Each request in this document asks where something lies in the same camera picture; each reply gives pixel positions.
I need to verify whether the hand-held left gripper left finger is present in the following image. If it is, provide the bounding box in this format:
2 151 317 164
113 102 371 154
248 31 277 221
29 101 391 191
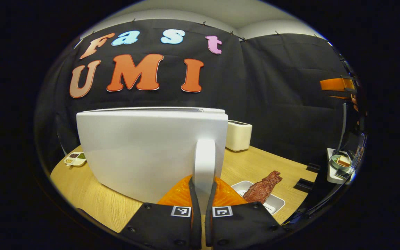
118 175 202 250

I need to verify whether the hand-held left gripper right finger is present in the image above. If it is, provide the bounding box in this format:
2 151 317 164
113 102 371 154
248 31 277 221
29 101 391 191
205 176 289 248

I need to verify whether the white divided snack dish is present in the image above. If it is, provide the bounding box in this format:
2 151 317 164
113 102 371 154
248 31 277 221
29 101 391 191
64 152 87 167

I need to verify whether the brown meat strip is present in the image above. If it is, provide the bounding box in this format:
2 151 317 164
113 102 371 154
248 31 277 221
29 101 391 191
243 170 283 204

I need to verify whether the green bowl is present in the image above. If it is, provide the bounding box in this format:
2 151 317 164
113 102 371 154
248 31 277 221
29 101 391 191
331 155 353 172

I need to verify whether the white microwave oven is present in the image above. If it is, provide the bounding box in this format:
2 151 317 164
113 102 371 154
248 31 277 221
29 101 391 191
76 107 229 214

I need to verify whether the white rectangular tray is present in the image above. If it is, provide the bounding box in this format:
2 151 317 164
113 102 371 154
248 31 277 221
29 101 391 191
231 180 286 215

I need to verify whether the black cable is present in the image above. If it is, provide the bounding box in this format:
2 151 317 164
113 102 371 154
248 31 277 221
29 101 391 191
336 102 348 153

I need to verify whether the black backdrop cloth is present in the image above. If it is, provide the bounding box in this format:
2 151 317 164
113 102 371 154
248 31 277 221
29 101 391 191
34 18 360 167

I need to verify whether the white toaster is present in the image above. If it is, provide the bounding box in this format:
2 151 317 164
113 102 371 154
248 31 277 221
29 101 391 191
225 120 253 152

